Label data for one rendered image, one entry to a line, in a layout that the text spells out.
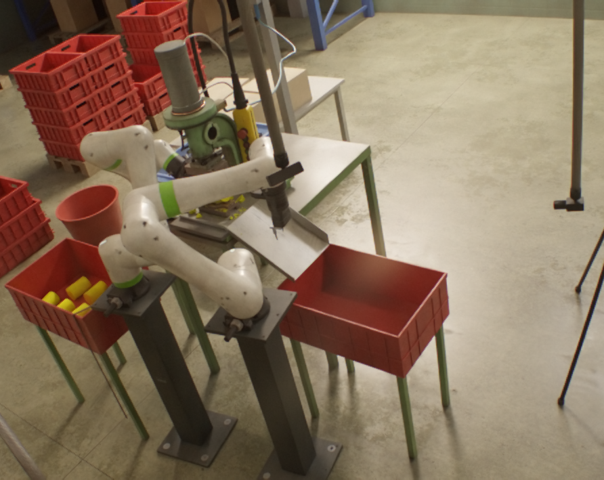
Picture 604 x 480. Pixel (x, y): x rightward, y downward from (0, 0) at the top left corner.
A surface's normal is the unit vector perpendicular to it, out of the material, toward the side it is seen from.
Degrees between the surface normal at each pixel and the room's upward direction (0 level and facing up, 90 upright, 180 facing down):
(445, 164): 0
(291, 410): 90
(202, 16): 90
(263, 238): 30
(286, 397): 90
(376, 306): 0
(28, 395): 0
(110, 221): 99
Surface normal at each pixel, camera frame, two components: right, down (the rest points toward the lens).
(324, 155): -0.20, -0.81
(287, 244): 0.22, -0.60
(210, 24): 0.79, 0.20
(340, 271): -0.57, 0.56
